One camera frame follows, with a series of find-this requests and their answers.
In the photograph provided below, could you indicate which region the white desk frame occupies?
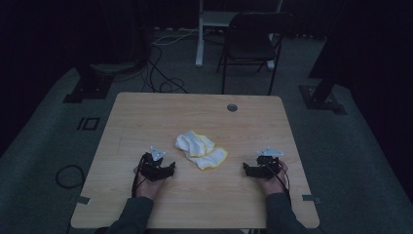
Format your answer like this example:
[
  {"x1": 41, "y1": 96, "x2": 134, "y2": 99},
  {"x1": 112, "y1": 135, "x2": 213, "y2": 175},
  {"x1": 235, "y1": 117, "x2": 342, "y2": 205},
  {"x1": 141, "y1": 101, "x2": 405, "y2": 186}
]
[{"x1": 195, "y1": 0, "x2": 284, "y2": 71}]

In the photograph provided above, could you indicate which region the black folding chair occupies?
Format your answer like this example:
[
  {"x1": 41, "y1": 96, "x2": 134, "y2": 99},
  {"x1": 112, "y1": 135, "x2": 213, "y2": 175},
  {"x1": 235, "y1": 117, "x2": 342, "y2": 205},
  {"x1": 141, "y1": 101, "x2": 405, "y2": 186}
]
[{"x1": 216, "y1": 12, "x2": 295, "y2": 97}]

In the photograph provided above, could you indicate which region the white floor cable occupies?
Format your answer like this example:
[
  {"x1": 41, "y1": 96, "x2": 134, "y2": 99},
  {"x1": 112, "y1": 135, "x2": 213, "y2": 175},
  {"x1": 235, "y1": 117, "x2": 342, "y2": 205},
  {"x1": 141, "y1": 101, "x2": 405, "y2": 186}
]
[{"x1": 151, "y1": 27, "x2": 200, "y2": 47}]

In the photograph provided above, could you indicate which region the person's right hand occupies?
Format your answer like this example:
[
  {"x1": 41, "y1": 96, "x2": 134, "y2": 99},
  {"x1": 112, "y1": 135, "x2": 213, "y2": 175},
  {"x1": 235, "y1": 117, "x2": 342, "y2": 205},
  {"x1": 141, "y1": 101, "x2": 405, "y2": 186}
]
[{"x1": 259, "y1": 160, "x2": 290, "y2": 197}]

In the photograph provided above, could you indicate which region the white cloth with yellow edge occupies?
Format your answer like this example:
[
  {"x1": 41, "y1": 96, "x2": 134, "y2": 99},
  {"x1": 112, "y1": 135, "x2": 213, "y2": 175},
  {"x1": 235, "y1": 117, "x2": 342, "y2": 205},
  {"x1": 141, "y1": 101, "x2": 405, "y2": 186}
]
[{"x1": 174, "y1": 130, "x2": 230, "y2": 172}]

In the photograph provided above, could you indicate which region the black coiled floor cable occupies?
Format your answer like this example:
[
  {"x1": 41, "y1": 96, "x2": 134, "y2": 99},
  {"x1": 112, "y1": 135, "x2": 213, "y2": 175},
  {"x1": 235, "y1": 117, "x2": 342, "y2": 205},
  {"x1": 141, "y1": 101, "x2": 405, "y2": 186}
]
[{"x1": 55, "y1": 164, "x2": 87, "y2": 190}]

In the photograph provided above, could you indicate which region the black stand with base plate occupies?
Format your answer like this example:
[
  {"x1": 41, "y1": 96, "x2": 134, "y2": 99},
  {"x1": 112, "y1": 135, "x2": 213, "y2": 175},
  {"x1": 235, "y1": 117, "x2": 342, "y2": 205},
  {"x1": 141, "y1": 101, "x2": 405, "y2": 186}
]
[
  {"x1": 62, "y1": 63, "x2": 115, "y2": 104},
  {"x1": 298, "y1": 76, "x2": 348, "y2": 116}
]

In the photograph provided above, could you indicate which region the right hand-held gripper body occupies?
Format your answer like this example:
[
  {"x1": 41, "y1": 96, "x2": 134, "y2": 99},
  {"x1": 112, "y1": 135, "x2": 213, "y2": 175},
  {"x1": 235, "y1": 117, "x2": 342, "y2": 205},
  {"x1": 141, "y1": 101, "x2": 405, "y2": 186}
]
[{"x1": 255, "y1": 146, "x2": 284, "y2": 180}]

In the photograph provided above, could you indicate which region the person's left hand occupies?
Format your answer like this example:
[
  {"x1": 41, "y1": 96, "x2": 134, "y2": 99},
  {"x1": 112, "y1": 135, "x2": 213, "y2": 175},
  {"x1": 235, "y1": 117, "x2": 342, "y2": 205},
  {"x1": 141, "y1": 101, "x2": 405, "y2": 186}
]
[{"x1": 132, "y1": 165, "x2": 169, "y2": 201}]

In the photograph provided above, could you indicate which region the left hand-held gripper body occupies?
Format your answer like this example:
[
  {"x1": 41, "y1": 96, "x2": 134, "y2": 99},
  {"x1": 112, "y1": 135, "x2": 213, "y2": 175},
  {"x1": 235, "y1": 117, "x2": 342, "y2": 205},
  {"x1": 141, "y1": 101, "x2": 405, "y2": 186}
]
[{"x1": 139, "y1": 145, "x2": 170, "y2": 182}]

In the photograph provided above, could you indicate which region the round grey floor base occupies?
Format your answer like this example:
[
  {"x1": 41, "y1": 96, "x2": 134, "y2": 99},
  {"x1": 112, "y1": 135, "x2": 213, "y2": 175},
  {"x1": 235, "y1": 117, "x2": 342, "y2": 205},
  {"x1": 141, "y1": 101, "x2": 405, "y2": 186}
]
[{"x1": 90, "y1": 61, "x2": 144, "y2": 76}]

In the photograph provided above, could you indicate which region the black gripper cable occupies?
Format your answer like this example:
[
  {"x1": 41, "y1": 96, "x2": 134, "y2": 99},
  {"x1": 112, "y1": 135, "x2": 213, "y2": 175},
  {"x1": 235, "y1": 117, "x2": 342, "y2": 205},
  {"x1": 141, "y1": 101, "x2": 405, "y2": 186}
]
[
  {"x1": 272, "y1": 167, "x2": 292, "y2": 207},
  {"x1": 131, "y1": 158, "x2": 145, "y2": 199}
]

